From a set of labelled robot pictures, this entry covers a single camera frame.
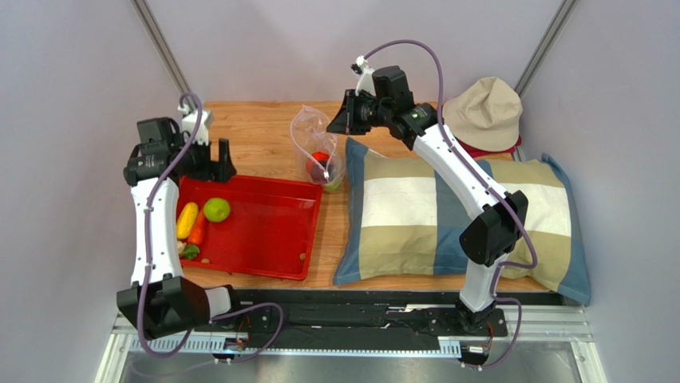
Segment clear zip top bag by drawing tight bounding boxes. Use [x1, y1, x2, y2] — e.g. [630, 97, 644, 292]
[289, 105, 346, 187]

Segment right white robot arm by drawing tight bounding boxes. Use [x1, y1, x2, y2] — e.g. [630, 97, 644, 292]
[326, 63, 528, 334]

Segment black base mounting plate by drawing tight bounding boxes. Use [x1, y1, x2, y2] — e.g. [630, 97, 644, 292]
[195, 289, 509, 351]

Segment red yellow apple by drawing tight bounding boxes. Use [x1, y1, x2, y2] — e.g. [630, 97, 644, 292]
[305, 151, 330, 174]

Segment plaid blue beige pillow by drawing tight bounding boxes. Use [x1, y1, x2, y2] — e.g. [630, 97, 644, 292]
[333, 139, 591, 305]

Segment aluminium frame rail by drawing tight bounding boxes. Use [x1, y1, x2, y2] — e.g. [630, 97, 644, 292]
[96, 290, 607, 382]

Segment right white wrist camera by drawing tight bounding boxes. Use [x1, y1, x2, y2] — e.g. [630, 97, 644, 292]
[350, 56, 375, 96]

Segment red folded cloth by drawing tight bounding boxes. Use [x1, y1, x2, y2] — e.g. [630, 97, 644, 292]
[458, 136, 522, 158]

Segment beige bucket hat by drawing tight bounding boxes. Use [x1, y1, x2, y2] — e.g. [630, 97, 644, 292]
[443, 77, 523, 152]

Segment yellow mango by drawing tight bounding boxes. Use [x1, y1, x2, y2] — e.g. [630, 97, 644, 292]
[176, 202, 200, 240]

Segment red plastic tray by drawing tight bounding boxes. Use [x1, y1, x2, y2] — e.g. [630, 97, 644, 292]
[177, 176, 322, 280]

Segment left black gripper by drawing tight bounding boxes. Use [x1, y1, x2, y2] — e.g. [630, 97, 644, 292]
[172, 134, 237, 185]

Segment green apple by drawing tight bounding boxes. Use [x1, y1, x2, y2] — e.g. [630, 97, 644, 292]
[203, 198, 231, 223]

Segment white green cauliflower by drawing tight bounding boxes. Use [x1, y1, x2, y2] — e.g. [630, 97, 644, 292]
[322, 178, 343, 193]

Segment orange carrot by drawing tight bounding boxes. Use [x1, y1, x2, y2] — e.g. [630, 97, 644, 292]
[186, 210, 208, 246]

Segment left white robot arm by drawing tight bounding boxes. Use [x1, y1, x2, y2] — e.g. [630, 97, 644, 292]
[117, 112, 236, 341]

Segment dark purple mangosteen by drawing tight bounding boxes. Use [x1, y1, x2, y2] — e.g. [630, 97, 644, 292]
[310, 161, 333, 184]

